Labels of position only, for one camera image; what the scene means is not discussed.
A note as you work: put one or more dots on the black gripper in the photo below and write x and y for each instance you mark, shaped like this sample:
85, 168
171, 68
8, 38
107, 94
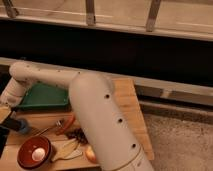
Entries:
6, 125

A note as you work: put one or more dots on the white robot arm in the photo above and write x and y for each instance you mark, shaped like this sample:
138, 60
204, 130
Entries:
92, 100

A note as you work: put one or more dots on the blue plastic cup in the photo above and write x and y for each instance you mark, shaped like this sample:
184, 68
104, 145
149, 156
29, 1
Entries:
25, 128

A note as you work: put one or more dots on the brown bowl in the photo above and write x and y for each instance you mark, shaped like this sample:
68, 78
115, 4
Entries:
24, 156

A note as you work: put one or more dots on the green plastic tray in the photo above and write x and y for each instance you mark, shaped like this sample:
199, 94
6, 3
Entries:
42, 96

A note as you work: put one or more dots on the white egg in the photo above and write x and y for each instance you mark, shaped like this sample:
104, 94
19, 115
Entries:
38, 154

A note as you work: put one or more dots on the orange carrot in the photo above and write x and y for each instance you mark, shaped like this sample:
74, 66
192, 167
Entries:
68, 123

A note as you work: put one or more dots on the wooden spatula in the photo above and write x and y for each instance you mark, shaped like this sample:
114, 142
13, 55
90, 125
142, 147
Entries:
67, 151

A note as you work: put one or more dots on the dark grape bunch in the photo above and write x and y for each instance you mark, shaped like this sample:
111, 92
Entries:
78, 134

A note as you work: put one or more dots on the onion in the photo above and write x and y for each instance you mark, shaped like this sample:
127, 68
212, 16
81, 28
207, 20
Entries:
90, 154

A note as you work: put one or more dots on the left metal railing post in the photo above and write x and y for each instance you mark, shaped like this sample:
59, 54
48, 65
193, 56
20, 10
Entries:
11, 11

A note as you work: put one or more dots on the metal railing post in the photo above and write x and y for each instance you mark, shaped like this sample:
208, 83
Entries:
11, 11
152, 16
90, 12

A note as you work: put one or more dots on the middle metal railing post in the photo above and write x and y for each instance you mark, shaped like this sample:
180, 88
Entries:
90, 12

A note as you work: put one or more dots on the right metal railing post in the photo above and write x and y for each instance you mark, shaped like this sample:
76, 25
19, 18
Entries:
152, 16

